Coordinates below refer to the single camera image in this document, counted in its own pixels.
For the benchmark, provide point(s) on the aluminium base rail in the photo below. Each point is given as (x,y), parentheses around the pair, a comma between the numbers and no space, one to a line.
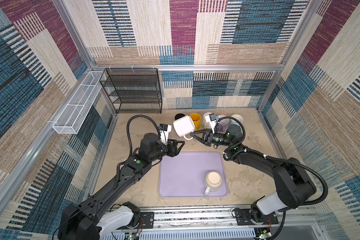
(189,223)

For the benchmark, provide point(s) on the yellow ceramic mug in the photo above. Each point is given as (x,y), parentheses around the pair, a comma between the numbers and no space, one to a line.
(196,118)

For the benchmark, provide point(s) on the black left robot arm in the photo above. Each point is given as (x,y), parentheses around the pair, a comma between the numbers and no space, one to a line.
(114,186)

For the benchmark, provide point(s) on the lavender silicone mat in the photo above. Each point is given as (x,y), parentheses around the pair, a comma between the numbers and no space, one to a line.
(185,175)

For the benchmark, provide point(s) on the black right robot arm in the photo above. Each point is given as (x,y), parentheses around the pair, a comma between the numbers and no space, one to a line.
(296,184)

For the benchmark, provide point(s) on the light blue ceramic mug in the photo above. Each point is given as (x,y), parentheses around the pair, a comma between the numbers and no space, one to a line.
(237,119)

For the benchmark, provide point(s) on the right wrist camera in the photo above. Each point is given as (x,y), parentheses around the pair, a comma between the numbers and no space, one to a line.
(213,123)

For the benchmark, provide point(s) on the white upside-down mug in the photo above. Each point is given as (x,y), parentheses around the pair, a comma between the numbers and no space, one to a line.
(184,126)

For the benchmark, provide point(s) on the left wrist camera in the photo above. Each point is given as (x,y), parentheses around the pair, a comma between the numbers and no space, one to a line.
(164,132)

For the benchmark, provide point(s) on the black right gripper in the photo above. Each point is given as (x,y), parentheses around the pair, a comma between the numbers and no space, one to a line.
(204,135)

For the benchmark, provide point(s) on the black ceramic mug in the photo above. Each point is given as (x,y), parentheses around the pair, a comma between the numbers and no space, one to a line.
(179,116)

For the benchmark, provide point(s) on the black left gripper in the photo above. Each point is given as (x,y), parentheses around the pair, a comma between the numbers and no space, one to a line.
(174,151)

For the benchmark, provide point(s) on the white wire wall basket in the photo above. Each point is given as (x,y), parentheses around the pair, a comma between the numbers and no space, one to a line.
(75,112)

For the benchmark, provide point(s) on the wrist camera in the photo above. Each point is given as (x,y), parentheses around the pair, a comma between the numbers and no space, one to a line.
(213,123)
(164,132)

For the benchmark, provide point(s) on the lavender ceramic mug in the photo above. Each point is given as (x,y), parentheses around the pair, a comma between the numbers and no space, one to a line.
(223,124)

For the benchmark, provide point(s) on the black mesh wire shelf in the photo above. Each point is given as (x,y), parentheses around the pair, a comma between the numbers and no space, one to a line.
(133,90)

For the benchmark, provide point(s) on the white faceted ceramic mug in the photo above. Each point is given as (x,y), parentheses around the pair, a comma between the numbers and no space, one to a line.
(207,120)

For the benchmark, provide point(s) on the cream upside-down mug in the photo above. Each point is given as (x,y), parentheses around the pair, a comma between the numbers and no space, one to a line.
(213,182)

